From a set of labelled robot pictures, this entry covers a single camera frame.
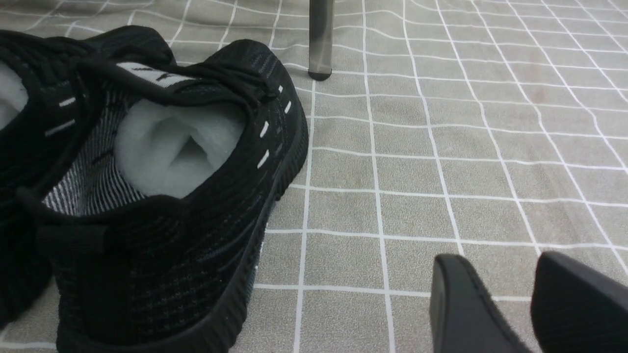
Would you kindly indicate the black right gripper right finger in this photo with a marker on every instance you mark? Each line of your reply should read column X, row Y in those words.
column 576, row 309

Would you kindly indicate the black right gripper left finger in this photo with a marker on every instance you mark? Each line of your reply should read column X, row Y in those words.
column 463, row 315

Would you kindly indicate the stainless steel shoe rack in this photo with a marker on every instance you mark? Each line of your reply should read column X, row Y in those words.
column 320, row 43

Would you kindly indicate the grey checkered floor cloth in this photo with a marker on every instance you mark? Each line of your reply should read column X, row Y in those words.
column 496, row 129

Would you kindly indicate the right black knit sneaker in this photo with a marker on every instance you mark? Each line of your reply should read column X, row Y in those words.
column 155, row 215

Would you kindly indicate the black knit sneaker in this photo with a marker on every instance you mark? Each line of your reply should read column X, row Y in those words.
column 43, row 100
column 155, row 215

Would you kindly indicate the left black knit sneaker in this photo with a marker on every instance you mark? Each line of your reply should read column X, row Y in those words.
column 43, row 100

